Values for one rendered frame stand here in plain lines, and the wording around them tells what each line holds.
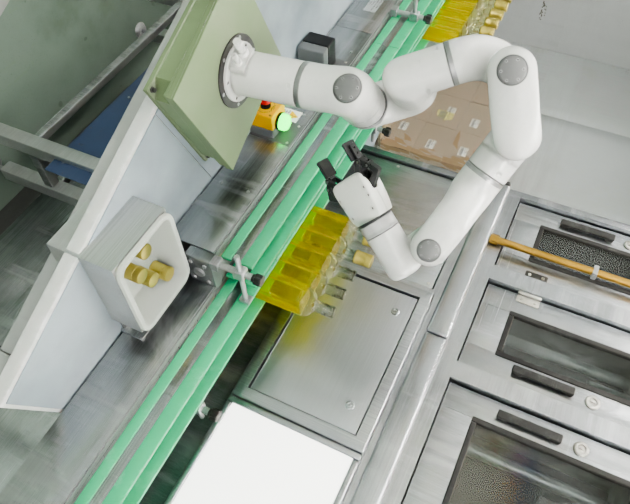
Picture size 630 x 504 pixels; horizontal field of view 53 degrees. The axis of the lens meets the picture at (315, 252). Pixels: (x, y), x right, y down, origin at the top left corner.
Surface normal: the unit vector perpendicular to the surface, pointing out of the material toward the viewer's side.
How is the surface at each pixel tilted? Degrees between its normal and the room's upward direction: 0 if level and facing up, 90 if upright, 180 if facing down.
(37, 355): 0
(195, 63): 4
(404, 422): 90
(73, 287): 0
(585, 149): 90
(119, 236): 90
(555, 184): 90
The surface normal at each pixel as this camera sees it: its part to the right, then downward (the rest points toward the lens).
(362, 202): -0.63, 0.42
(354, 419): -0.04, -0.61
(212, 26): 0.91, 0.27
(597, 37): -0.43, 0.72
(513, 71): -0.21, 0.22
